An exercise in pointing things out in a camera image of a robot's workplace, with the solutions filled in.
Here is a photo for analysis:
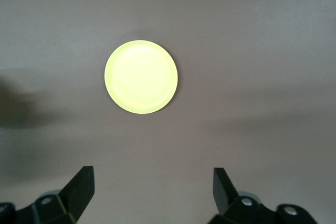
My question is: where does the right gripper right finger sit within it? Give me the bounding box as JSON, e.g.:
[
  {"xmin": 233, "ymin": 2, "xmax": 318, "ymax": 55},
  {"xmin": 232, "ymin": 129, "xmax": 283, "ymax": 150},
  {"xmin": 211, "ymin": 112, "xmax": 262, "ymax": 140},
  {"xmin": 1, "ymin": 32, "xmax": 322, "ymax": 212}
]
[{"xmin": 208, "ymin": 167, "xmax": 318, "ymax": 224}]

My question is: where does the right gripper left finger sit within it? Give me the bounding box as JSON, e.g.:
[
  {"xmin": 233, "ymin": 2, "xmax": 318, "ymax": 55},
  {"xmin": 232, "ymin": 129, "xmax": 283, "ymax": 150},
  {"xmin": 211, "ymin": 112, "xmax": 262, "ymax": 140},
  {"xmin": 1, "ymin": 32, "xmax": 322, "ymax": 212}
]
[{"xmin": 0, "ymin": 165, "xmax": 95, "ymax": 224}]

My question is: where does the yellow round plate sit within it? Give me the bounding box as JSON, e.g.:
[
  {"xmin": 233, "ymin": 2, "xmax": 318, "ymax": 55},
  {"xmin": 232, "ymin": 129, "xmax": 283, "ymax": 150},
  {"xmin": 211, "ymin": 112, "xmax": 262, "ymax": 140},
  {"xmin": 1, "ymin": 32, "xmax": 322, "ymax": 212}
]
[{"xmin": 103, "ymin": 39, "xmax": 180, "ymax": 115}]

